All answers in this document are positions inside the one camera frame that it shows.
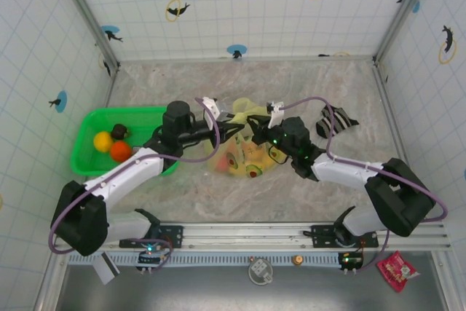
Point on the yellow plastic bag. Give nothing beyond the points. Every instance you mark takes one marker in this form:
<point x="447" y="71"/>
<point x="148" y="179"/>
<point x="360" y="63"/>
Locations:
<point x="242" y="105"/>

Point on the green plastic basket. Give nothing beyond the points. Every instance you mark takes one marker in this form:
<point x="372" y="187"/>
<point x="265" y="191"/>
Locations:
<point x="94" y="118"/>

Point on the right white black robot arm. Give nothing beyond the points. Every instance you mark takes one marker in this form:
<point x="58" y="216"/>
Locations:
<point x="338" y="172"/>

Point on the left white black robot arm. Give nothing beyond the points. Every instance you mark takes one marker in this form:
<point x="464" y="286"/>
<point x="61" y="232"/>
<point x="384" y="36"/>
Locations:
<point x="123" y="176"/>

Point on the dark brown fake fruit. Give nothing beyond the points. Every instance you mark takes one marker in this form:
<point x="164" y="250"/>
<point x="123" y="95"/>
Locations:
<point x="119" y="131"/>

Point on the orange fake tangerine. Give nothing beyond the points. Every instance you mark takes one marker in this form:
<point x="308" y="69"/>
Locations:
<point x="120" y="150"/>

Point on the round yellow fake lemon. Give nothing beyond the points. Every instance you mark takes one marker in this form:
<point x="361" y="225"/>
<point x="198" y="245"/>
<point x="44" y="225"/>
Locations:
<point x="103" y="141"/>

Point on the black white striped sock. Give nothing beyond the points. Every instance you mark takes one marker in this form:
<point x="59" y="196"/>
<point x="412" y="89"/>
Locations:
<point x="338" y="121"/>

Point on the small brass knob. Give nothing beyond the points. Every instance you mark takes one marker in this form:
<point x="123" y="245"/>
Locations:
<point x="298" y="260"/>

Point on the round white plastic device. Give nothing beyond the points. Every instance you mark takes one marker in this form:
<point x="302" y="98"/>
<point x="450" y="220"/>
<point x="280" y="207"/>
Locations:
<point x="260" y="271"/>

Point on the grey card with black stripe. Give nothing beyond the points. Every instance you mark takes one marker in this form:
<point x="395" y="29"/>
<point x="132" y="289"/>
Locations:
<point x="105" y="270"/>

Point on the red snack packet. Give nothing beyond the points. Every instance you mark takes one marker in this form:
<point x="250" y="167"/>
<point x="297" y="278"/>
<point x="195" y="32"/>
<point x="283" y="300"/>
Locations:
<point x="395" y="271"/>

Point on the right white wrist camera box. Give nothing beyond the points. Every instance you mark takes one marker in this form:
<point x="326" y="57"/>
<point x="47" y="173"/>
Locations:
<point x="275" y="114"/>

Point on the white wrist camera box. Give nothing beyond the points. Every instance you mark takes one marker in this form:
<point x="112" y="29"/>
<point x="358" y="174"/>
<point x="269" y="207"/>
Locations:
<point x="212" y="107"/>
<point x="275" y="114"/>

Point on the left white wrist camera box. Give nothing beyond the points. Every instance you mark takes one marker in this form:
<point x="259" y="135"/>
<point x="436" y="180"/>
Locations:
<point x="212" y="107"/>

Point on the aluminium frame bar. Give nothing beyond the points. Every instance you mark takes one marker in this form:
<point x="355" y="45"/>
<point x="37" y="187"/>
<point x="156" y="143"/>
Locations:
<point x="390" y="107"/>
<point x="109" y="89"/>
<point x="255" y="59"/>

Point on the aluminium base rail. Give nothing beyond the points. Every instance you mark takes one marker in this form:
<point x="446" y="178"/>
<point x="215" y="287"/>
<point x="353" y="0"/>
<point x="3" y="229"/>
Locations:
<point x="240" y="234"/>

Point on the aluminium frame post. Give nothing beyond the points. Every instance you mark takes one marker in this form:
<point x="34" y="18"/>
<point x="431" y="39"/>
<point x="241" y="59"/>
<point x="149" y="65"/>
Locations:
<point x="87" y="16"/>
<point x="404" y="12"/>

